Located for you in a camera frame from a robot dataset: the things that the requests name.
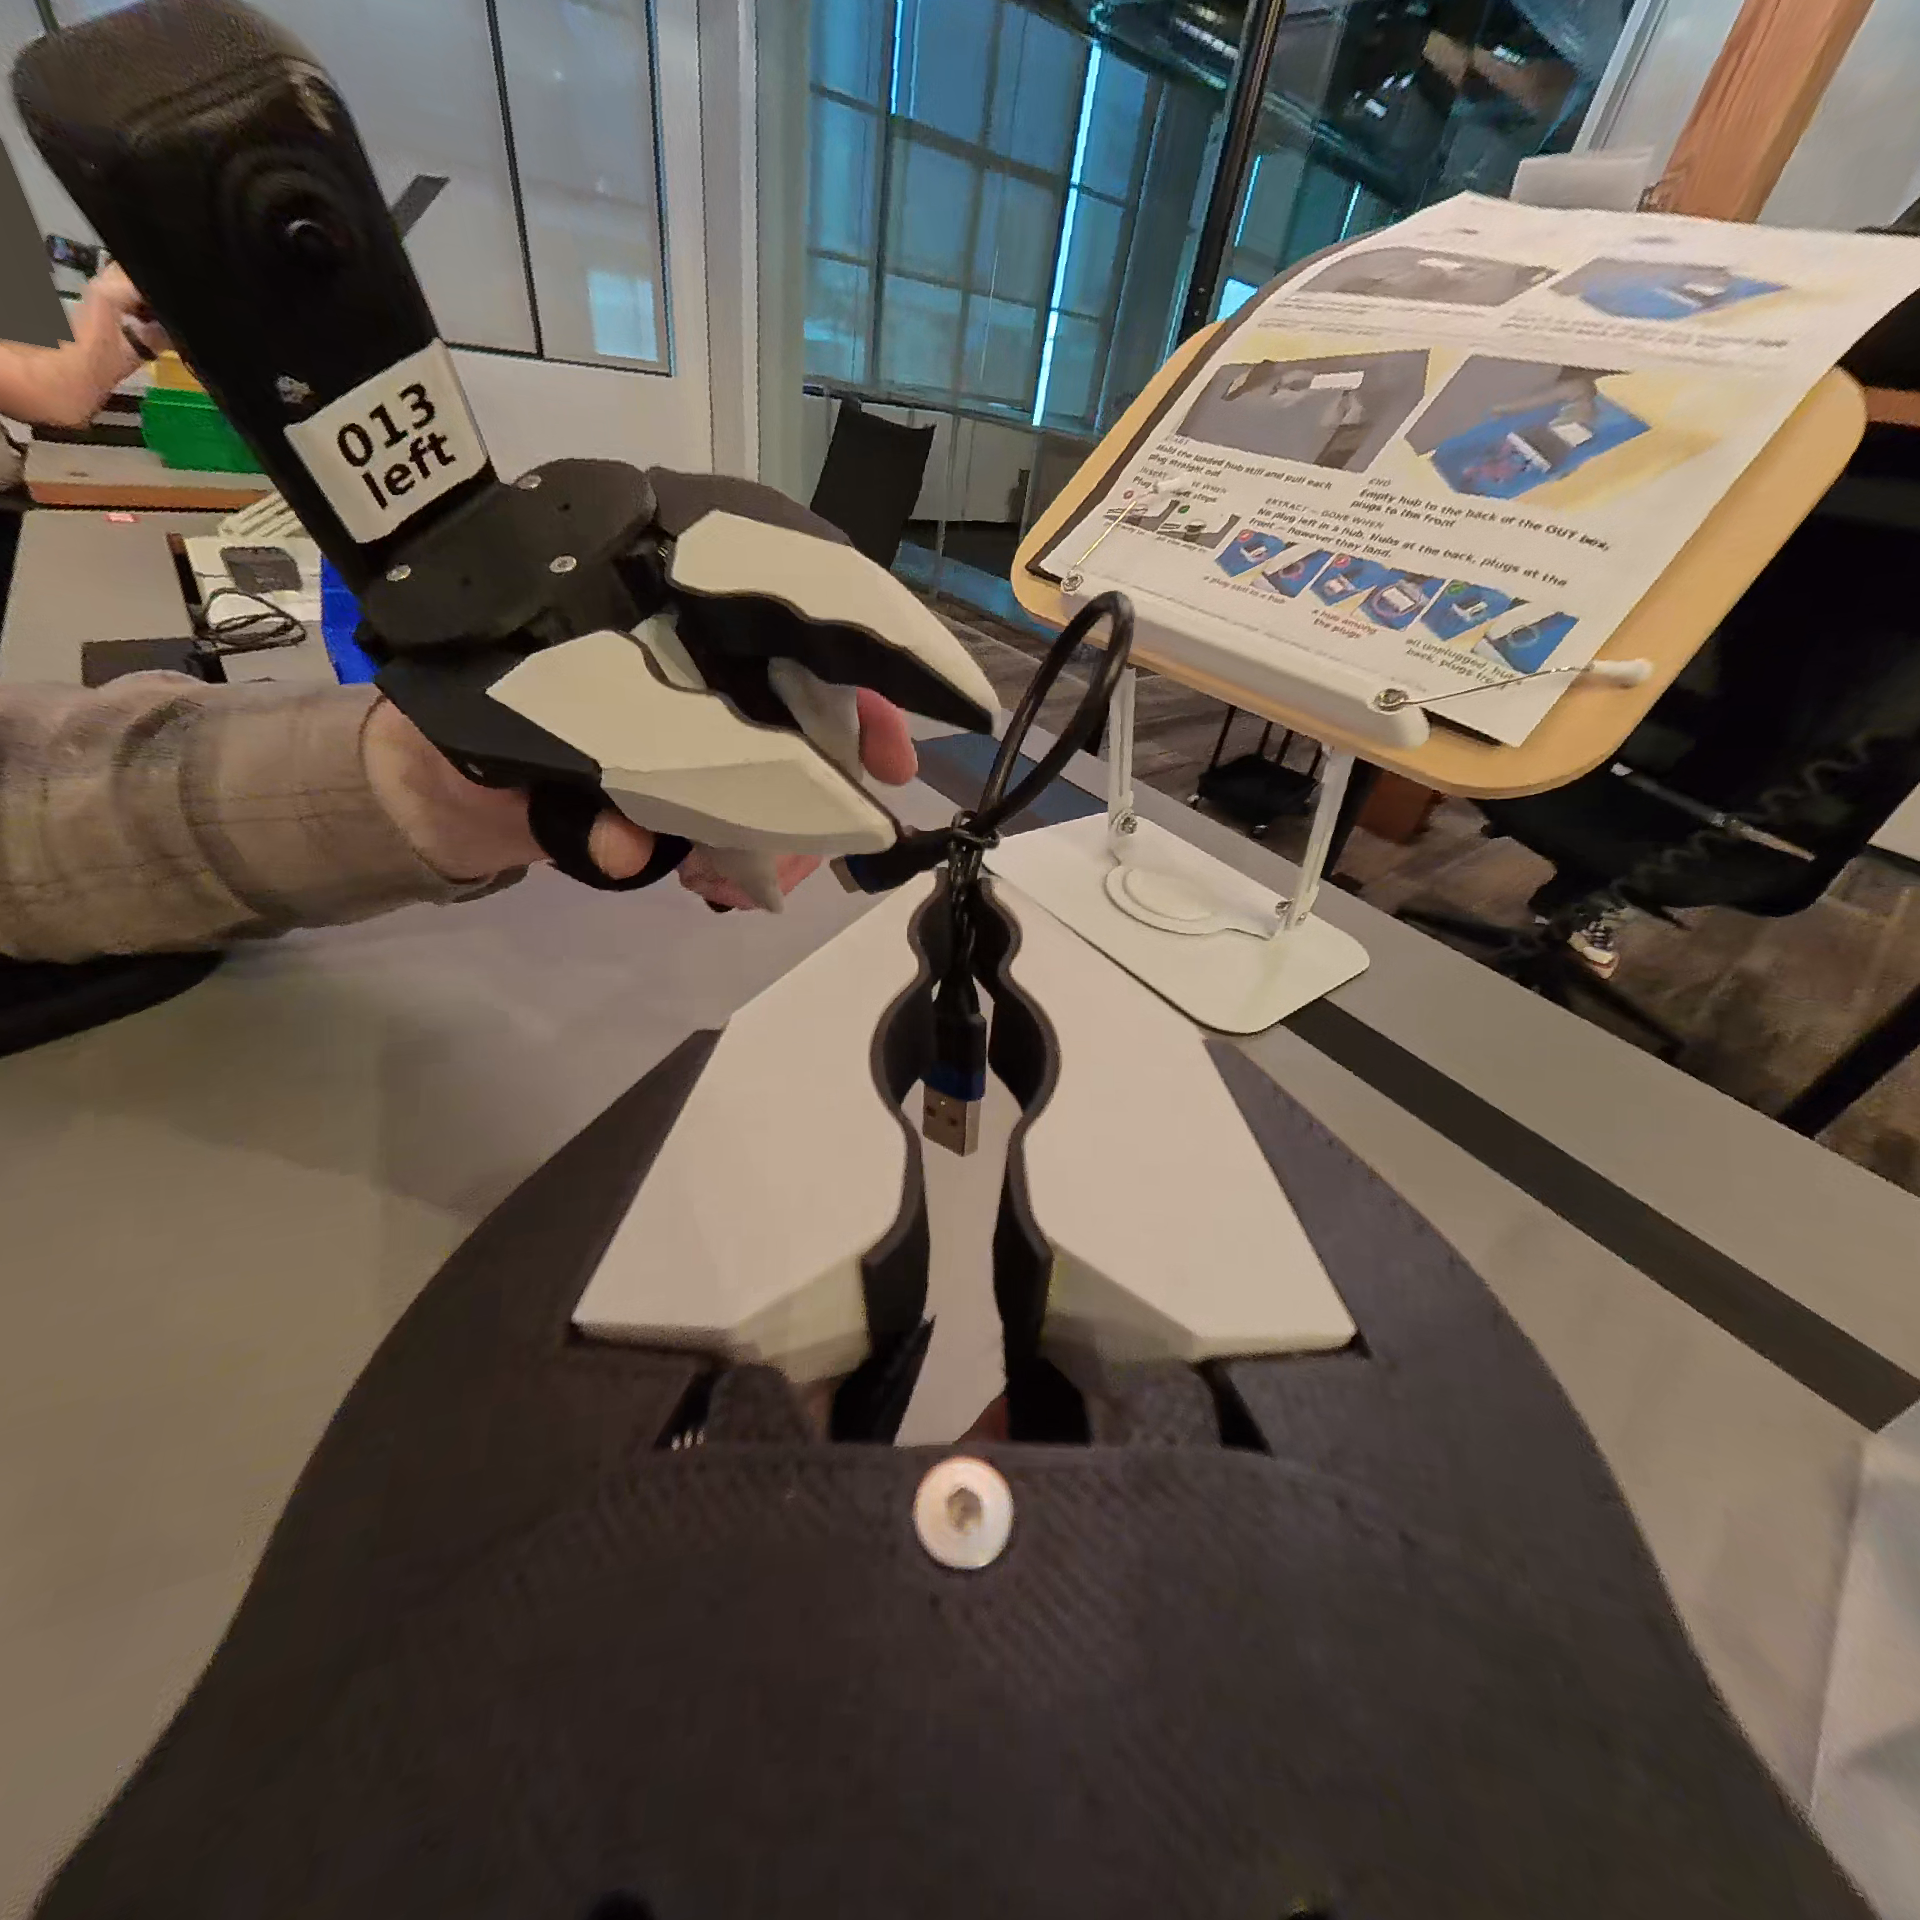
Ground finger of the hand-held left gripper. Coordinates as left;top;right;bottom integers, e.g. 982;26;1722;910
664;507;1004;740
487;624;905;854

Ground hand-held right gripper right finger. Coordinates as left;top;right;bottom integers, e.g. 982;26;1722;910
989;886;1362;1382

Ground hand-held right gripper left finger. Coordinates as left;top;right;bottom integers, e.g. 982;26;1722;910
571;899;941;1390

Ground blue plastic bin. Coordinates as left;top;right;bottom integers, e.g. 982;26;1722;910
311;555;388;689

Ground black usb cable blue rings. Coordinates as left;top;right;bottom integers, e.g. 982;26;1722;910
829;591;1135;1160

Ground person's left forearm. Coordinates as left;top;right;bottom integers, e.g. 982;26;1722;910
0;668;519;967

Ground person's left hand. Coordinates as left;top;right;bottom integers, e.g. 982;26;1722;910
357;689;919;914

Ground white box black device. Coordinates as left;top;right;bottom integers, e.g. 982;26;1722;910
176;506;328;630

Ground green yellow box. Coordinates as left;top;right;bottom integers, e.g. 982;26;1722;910
142;348;275;482

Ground grey desk wooden edge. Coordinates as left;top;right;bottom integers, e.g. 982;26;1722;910
23;427;270;512

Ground white sheet panel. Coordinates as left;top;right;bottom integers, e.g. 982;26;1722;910
1054;572;1439;752

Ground printed instruction sheet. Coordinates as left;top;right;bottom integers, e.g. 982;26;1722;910
1041;188;1920;751

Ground bubble wrap roll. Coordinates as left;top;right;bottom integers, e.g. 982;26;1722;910
1500;142;1659;213

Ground black coiled cord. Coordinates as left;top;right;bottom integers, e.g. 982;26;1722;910
1623;751;1868;890

